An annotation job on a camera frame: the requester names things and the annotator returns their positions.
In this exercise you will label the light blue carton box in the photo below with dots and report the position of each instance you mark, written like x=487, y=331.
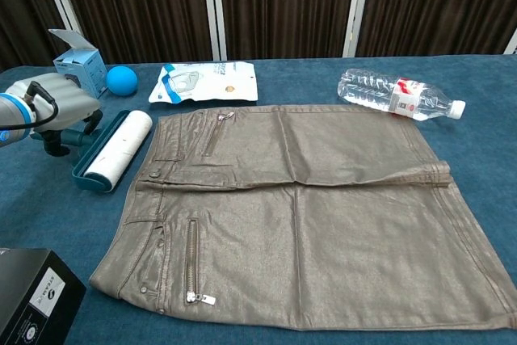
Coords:
x=87, y=70

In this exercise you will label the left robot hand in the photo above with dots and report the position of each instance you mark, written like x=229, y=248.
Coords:
x=60, y=98

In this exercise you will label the blue ball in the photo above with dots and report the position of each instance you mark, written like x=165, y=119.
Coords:
x=122, y=81

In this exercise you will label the white face mask package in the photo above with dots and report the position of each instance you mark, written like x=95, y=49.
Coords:
x=222, y=82

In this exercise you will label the dark curtain screen panel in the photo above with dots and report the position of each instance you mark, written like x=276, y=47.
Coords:
x=436, y=5
x=20, y=9
x=282, y=5
x=141, y=5

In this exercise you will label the taupe metallic skirt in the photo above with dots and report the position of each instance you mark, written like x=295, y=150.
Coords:
x=323, y=220

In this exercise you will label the blue felt table cover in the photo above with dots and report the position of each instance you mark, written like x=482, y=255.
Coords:
x=484, y=139

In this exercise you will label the teal lint roller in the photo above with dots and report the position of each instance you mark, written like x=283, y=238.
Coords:
x=117, y=147

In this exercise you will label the black cardboard box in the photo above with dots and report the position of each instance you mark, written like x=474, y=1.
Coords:
x=28, y=296

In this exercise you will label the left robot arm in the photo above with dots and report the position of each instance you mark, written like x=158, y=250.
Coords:
x=10, y=119

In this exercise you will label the clear plastic water bottle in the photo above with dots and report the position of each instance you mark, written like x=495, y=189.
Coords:
x=375, y=90

